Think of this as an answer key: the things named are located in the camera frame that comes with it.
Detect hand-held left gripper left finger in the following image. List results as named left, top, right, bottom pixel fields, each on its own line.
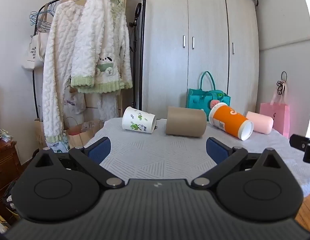
left=30, top=137, right=125, bottom=188

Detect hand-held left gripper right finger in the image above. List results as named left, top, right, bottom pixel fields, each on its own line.
left=191, top=137, right=289, bottom=189

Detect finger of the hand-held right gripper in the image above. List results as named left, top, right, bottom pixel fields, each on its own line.
left=289, top=134, right=310, bottom=165

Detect orange paper cup white rim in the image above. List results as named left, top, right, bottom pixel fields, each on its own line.
left=209, top=102, right=254, bottom=141

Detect plain brown paper cup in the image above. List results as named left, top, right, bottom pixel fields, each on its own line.
left=165, top=106, right=207, bottom=138

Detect white cup green leaf print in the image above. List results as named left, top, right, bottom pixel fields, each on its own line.
left=122, top=106, right=156, bottom=134

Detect pink cup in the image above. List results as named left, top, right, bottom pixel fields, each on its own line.
left=246, top=111, right=274, bottom=134

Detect brown paper bag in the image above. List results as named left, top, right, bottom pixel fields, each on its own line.
left=34, top=117, right=46, bottom=153
left=66, top=117, right=105, bottom=148

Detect white green packet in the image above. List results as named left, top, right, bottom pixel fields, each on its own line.
left=46, top=139, right=70, bottom=154

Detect white fleece pants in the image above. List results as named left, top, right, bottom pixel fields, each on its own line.
left=99, top=93, right=118, bottom=122

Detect pink paper gift bag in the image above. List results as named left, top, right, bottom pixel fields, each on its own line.
left=259, top=81, right=290, bottom=138

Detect teal felt tote bag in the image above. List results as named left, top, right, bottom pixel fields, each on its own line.
left=186, top=71, right=231, bottom=117

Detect white plastic bag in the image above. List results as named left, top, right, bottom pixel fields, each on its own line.
left=64, top=87, right=87, bottom=116

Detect white textured tablecloth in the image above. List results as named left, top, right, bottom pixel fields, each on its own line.
left=82, top=117, right=310, bottom=198

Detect long white fleece robe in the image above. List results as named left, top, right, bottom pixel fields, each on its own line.
left=42, top=1, right=88, bottom=143

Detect dark wooden cabinet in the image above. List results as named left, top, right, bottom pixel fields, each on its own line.
left=0, top=140, right=23, bottom=225

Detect small green white box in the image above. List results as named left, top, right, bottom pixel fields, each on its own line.
left=0, top=128, right=13, bottom=142

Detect grey three-door wardrobe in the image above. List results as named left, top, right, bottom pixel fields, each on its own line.
left=141, top=0, right=260, bottom=120

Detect white fleece jacket green trim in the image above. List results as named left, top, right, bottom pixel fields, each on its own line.
left=71, top=0, right=133, bottom=95

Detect white canvas tote bag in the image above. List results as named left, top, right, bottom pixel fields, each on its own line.
left=22, top=12, right=50, bottom=72

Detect black metal clothes rack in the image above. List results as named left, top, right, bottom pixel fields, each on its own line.
left=32, top=0, right=147, bottom=155

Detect black hair tie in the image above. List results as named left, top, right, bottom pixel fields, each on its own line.
left=277, top=71, right=288, bottom=95

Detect blue wire hanger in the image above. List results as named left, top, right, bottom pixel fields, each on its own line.
left=29, top=10, right=52, bottom=27

